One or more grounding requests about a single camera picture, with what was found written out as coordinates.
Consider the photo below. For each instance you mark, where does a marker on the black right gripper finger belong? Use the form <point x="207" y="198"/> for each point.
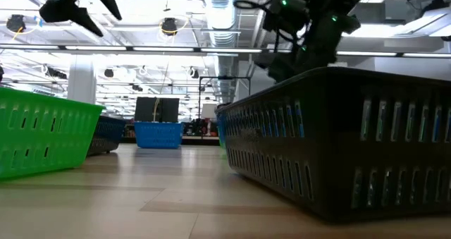
<point x="282" y="71"/>

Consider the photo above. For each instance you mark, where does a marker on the blue plastic basket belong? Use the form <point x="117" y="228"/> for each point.
<point x="221" y="126"/>
<point x="158" y="136"/>

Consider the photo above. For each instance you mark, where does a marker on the long ceiling light strip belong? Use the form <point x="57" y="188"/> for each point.
<point x="105" y="48"/>
<point x="387" y="54"/>

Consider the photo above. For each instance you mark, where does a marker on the green plastic basket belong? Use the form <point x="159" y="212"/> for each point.
<point x="46" y="136"/>
<point x="224" y="146"/>

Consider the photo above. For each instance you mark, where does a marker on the white lamp shade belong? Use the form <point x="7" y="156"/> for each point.
<point x="209" y="110"/>

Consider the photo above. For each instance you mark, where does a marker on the white building pillar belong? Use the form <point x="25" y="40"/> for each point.
<point x="81" y="80"/>

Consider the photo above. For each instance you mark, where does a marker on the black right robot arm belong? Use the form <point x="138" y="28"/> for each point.
<point x="327" y="3"/>

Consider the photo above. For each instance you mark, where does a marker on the black monitor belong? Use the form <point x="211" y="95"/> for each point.
<point x="169" y="109"/>

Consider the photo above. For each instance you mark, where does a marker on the black ceiling-hung camera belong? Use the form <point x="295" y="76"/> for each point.
<point x="109" y="73"/>
<point x="194" y="73"/>
<point x="15" y="23"/>
<point x="56" y="73"/>
<point x="169" y="26"/>

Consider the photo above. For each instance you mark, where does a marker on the black aluminium table frame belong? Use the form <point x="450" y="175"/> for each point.
<point x="202" y="142"/>

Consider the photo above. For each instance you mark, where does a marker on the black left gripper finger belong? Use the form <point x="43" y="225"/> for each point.
<point x="105" y="1"/>
<point x="67" y="11"/>

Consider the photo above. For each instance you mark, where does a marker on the black plastic basket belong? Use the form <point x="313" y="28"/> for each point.
<point x="338" y="161"/>
<point x="107" y="135"/>

